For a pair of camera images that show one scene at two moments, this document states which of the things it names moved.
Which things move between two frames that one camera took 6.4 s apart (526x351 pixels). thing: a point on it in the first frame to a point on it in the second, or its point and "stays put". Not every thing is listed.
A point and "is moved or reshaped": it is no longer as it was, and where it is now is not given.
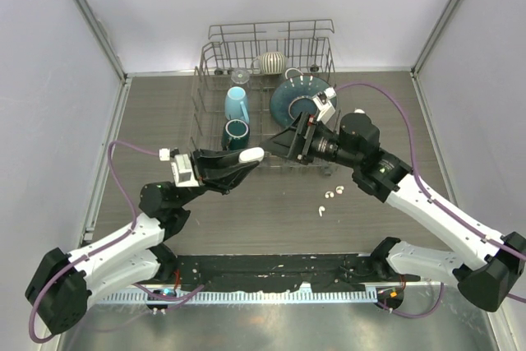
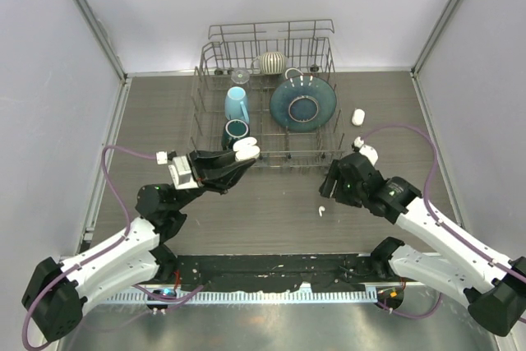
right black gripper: (295, 142) to (326, 188)
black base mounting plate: (326, 272) stays put
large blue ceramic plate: (293, 95) stays put
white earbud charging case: (251, 154) is moved or reshaped
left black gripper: (210, 175) stays put
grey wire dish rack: (256, 76) stays put
